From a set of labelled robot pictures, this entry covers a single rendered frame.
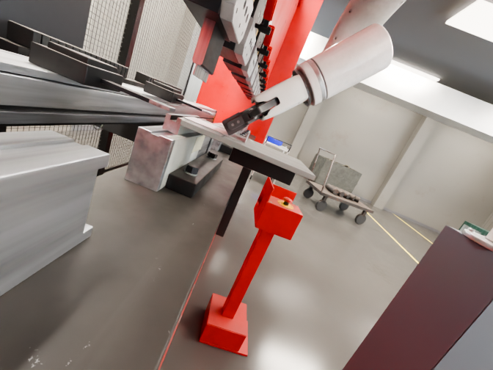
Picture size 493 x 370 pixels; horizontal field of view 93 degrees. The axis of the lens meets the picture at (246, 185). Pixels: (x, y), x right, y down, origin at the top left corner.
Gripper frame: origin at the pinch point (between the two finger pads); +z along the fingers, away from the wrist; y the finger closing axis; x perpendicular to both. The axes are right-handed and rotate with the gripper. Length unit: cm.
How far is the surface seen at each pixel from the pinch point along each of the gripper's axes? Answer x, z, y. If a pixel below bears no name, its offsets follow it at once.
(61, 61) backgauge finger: -24.5, 22.9, 3.8
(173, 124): -5.0, 9.4, 6.6
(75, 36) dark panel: -47, 35, -33
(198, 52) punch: -14.0, -0.4, 3.6
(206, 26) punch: -16.9, -3.8, 3.6
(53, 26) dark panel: -48, 35, -24
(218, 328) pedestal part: 78, 53, -36
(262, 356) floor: 106, 44, -40
